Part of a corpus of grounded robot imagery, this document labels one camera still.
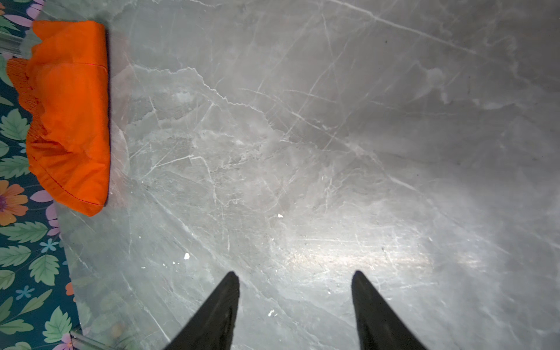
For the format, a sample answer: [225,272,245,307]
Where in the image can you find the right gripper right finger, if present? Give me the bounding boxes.
[351,271,426,350]

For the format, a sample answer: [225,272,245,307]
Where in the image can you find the orange shorts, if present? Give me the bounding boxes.
[7,20,111,217]

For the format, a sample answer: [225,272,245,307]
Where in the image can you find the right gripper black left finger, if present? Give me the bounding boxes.
[166,271,240,350]

